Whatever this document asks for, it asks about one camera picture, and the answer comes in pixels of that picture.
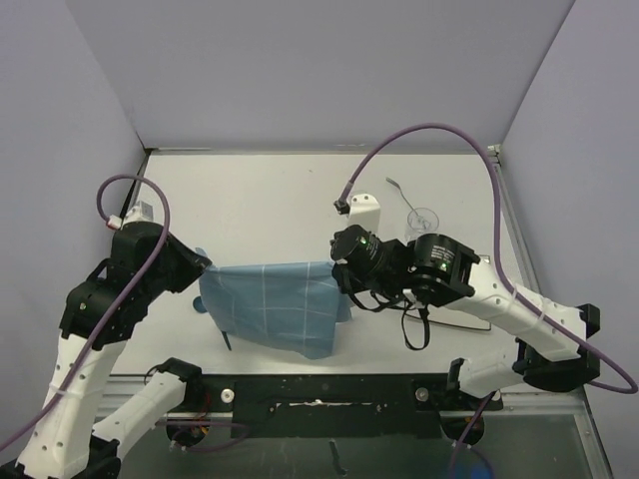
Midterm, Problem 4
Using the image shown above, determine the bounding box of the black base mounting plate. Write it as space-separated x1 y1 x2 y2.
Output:
168 373 480 439

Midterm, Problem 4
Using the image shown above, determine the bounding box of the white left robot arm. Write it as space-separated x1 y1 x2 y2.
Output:
1 222 211 478

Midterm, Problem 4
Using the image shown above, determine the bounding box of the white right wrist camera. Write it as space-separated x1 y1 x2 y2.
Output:
333 192 381 234

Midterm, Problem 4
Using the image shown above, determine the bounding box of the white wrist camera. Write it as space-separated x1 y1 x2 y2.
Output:
106 201 154 231
333 192 381 234

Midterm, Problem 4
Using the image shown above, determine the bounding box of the aluminium frame rail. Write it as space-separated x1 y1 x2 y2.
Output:
487 144 612 478

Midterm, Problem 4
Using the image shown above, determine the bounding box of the clear wine glass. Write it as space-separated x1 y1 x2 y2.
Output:
404 208 439 241

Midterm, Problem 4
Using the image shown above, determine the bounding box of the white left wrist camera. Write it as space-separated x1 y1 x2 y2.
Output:
106 201 154 231

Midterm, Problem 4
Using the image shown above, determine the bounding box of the dark blue plastic spoon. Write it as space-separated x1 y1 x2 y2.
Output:
192 296 208 313

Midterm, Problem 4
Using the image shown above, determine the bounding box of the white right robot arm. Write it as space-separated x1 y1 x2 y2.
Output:
330 225 600 408

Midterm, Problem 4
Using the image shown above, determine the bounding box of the silver metal fork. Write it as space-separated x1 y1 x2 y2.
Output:
385 177 425 222

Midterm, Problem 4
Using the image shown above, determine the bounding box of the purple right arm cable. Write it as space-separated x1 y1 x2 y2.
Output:
341 122 639 395

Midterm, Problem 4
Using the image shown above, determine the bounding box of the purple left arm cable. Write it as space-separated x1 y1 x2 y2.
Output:
0 174 251 453

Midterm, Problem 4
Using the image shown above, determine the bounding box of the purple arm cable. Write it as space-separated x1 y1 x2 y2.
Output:
0 174 251 453
341 122 639 395

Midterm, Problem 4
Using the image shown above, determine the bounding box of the square white plate black rim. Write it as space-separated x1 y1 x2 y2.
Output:
402 253 491 331

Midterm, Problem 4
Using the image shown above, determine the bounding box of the dark blue plastic knife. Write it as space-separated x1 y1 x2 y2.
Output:
222 331 233 351

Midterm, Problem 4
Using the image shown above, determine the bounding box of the blue checked cloth napkin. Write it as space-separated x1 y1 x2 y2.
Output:
198 261 352 360

